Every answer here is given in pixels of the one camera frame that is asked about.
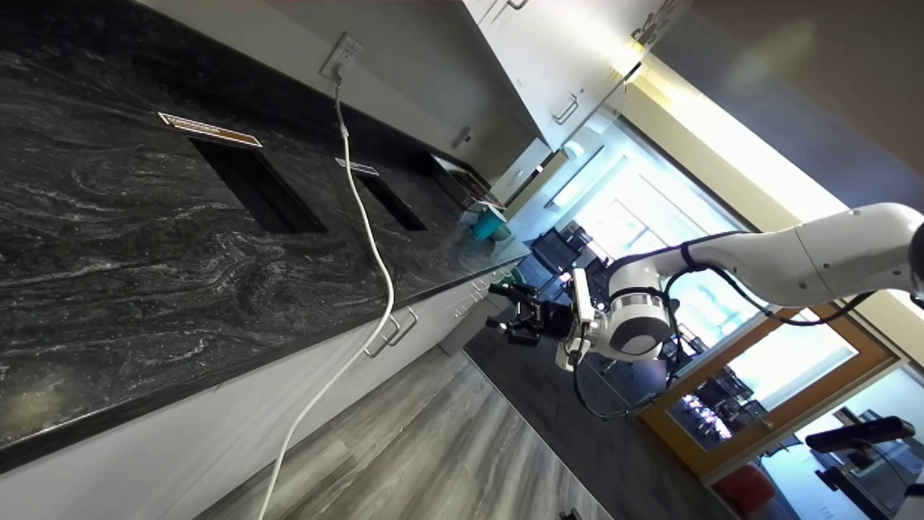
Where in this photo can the white cabinet drawer front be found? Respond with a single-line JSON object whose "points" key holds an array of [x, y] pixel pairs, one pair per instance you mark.
{"points": [[343, 404]]}

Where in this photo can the white wrist mounted box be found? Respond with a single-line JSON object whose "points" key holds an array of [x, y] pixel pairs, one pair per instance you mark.
{"points": [[581, 313]]}

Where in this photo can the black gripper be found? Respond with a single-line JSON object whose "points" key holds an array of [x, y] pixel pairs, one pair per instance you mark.
{"points": [[551, 318]]}

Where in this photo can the wooden window frame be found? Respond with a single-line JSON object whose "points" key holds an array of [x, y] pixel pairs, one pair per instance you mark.
{"points": [[694, 452]]}

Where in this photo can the dark gray floor mat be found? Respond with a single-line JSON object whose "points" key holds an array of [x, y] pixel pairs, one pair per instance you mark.
{"points": [[580, 452]]}

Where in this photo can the red object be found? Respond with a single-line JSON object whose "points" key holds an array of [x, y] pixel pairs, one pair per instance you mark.
{"points": [[743, 490]]}

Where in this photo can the white upper cabinet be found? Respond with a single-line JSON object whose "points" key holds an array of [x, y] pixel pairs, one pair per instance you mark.
{"points": [[568, 46]]}

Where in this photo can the black stand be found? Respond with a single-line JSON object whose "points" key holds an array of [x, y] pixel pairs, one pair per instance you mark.
{"points": [[857, 433]]}

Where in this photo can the teal container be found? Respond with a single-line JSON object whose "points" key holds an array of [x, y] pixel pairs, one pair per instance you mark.
{"points": [[483, 227]]}

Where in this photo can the dark blue furniture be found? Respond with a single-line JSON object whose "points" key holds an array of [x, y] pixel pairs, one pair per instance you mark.
{"points": [[552, 250]]}

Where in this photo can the wall power outlet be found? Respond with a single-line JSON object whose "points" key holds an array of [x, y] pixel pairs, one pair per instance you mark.
{"points": [[343, 59]]}

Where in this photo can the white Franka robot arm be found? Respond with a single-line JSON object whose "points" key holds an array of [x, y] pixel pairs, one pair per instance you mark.
{"points": [[818, 254]]}

